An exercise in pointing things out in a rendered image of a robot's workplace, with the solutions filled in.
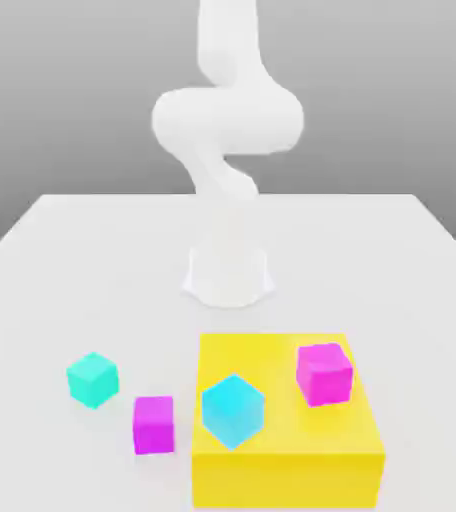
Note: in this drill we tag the small pink cube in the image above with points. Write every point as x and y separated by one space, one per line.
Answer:
324 376

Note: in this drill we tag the small purple cube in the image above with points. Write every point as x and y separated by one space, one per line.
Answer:
153 424

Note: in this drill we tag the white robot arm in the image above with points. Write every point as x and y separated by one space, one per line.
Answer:
228 120

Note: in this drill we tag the small cyan cube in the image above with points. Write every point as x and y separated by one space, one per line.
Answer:
232 412

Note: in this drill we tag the large yellow box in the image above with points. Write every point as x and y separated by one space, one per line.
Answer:
292 460

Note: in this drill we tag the small turquoise cube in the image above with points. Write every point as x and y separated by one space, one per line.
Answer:
92 380

